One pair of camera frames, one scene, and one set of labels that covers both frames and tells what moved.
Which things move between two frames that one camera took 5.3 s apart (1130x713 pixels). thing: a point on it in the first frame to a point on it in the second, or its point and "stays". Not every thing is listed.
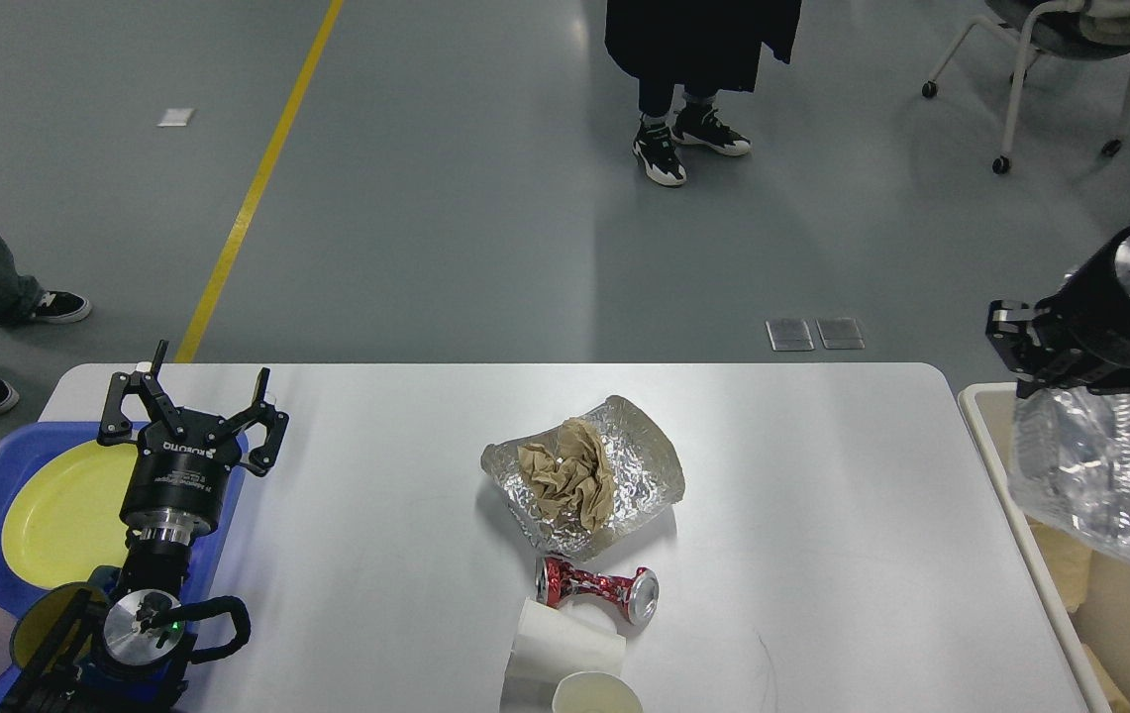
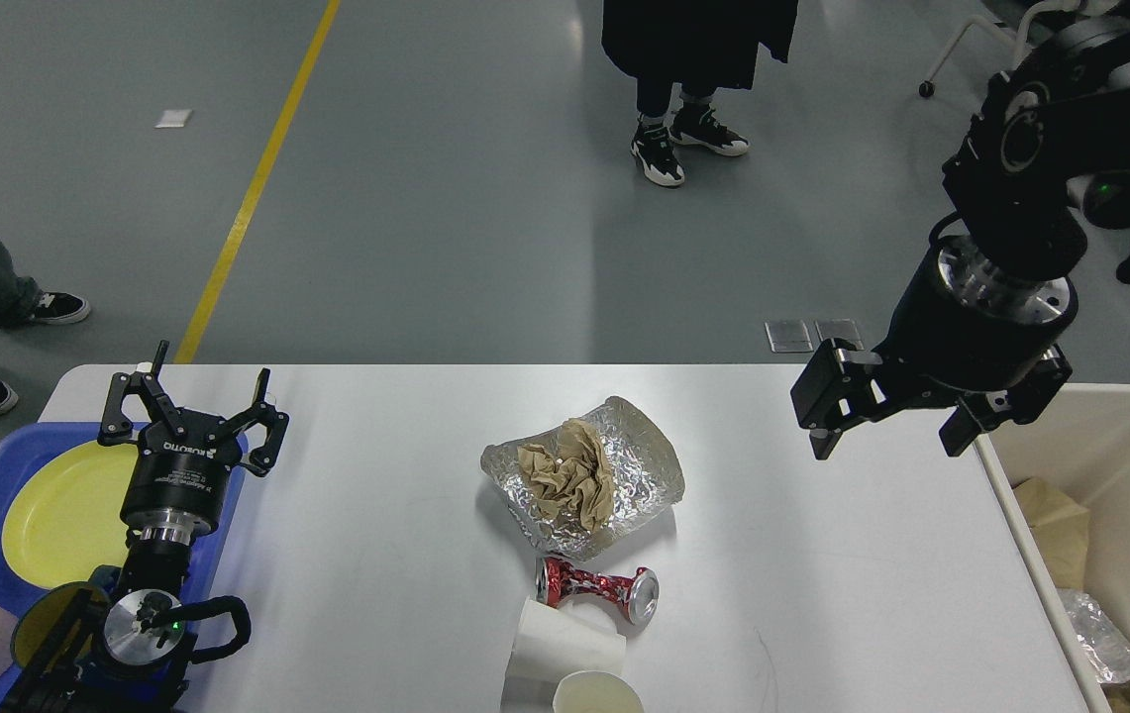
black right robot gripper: x=1126 y=308 to x=967 y=328
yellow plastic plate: x=61 y=518 stays
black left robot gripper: x=174 y=486 stays
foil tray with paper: x=572 y=486 stays
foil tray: x=1118 y=471 to x=1110 y=655
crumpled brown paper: x=572 y=476 stays
